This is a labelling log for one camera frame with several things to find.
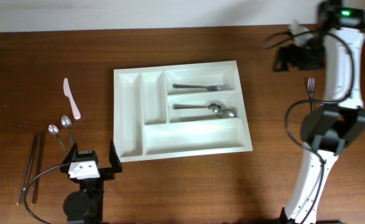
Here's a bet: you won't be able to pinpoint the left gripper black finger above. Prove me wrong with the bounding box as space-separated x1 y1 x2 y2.
109 140 122 173
62 142 78 164

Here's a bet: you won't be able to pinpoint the steel fork packed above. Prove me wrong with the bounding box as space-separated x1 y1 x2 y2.
172 83 226 91
307 77 315 112

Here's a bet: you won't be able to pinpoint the steel tongs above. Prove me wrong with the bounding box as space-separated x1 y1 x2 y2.
17 134 43 205

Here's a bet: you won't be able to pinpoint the steel tablespoon packed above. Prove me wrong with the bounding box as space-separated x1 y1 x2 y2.
172 101 225 113
180 108 238 122

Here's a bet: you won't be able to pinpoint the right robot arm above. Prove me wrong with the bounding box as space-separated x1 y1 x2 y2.
273 1 365 223

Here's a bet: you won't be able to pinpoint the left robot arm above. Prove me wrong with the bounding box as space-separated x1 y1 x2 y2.
60 141 122 223

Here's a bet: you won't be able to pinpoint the steel teaspoon left one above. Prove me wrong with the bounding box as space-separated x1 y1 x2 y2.
48 124 68 154

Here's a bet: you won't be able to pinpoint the steel teaspoon one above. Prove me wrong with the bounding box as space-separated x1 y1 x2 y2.
48 124 68 154
61 115 75 145

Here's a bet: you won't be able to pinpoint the steel teaspoon right one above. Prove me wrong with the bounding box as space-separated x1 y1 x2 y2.
61 115 75 145

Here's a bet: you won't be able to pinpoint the pink plastic knife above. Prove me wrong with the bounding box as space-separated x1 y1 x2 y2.
63 78 81 119

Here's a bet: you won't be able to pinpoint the white plastic cutlery tray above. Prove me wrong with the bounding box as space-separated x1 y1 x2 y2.
113 60 253 162

